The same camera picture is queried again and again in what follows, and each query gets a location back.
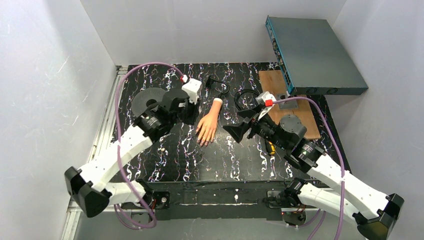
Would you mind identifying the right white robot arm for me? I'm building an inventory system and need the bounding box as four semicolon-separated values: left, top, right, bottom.
223;109;405;240

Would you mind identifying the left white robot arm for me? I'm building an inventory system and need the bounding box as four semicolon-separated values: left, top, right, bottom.
64;87;199;218

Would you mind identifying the yellow black screwdriver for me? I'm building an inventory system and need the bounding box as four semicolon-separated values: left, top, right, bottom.
264;140;276;156

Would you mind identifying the mannequin hand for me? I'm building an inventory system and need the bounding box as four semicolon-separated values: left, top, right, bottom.
196;98;223;147

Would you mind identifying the grey round disc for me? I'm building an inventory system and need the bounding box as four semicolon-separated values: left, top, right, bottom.
130;87;166;117

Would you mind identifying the wooden board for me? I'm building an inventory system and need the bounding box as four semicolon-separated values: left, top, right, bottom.
258;70;321;140

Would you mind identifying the coiled black cable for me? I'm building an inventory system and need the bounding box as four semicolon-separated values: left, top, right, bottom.
234;89;265;114

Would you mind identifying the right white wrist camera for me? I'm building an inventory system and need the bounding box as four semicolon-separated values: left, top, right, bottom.
255;91;276;120

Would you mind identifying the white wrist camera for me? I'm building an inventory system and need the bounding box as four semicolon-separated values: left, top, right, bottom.
180;74;203;105
255;91;276;120

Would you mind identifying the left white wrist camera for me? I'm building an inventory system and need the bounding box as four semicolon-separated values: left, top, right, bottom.
180;74;203;105

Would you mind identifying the metal stand mount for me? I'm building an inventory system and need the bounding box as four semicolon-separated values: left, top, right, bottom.
276;91;299;110

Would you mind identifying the black cable with plug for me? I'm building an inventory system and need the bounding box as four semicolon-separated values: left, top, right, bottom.
205;75;231;99

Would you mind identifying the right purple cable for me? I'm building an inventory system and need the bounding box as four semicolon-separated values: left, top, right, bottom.
271;96;346;240

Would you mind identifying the purple cable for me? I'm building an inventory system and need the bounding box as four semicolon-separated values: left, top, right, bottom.
113;62;186;230
271;96;346;240

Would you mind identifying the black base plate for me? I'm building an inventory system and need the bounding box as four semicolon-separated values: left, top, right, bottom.
148;181;296;221

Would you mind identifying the blue network switch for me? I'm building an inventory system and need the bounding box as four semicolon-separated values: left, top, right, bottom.
265;16;369;96

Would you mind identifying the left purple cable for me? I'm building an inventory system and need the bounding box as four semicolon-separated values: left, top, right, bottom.
113;62;186;230

